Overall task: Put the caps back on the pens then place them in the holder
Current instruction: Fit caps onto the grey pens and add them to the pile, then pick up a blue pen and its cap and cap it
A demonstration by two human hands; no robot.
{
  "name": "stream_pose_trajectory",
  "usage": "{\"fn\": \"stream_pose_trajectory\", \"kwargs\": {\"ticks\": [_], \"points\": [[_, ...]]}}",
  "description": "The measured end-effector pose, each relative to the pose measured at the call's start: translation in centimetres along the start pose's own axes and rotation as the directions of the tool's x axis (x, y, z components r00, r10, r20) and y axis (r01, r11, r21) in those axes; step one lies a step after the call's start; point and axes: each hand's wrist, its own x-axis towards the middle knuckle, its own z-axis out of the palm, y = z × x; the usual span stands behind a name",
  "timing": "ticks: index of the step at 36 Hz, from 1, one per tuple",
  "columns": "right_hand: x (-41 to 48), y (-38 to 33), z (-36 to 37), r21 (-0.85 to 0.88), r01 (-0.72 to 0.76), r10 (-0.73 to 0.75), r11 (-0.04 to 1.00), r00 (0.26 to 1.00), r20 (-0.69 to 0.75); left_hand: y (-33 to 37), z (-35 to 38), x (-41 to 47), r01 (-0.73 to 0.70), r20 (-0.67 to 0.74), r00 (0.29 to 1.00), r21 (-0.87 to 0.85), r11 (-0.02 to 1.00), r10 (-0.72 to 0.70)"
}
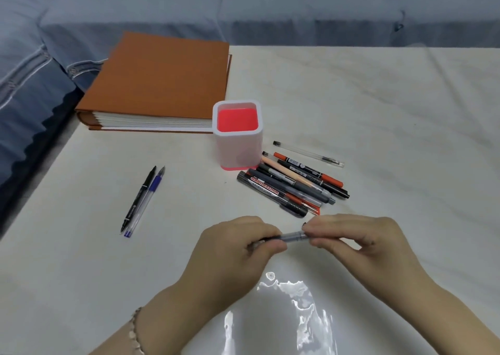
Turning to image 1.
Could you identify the person's left hand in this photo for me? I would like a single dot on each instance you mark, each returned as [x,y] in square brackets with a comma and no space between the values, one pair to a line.
[218,272]

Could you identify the person's right hand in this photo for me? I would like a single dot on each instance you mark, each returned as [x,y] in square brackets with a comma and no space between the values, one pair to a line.
[383,253]

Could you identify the smoky translucent gel pen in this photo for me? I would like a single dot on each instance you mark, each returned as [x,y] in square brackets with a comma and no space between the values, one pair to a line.
[295,236]

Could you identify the black whiteboard marker pen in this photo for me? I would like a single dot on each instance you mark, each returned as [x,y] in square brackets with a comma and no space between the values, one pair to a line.
[244,177]

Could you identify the silver grey barrel pen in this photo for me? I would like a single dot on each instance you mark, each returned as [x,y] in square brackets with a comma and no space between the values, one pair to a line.
[300,185]

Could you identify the dark barrel gel pen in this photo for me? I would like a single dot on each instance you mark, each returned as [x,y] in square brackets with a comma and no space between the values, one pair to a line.
[273,181]

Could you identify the blue grip clear pen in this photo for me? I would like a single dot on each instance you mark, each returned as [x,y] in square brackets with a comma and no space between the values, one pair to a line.
[154,184]

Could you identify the red black marker pen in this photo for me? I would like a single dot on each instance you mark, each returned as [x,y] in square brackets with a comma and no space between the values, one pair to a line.
[308,169]

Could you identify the peach barrel pen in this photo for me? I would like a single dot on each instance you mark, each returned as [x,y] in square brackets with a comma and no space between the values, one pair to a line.
[281,167]

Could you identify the clear gel pen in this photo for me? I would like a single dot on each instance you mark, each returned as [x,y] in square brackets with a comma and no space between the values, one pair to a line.
[308,154]

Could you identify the red white pen holder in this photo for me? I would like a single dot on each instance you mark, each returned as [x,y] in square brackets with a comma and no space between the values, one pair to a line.
[236,120]

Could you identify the white table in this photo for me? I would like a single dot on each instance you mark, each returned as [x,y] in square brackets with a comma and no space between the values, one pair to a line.
[371,104]

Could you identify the orange cover binder album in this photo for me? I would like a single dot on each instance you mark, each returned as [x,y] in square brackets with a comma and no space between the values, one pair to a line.
[164,77]

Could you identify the blue grey sofa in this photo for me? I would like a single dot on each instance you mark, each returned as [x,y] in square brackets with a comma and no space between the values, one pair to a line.
[293,10]

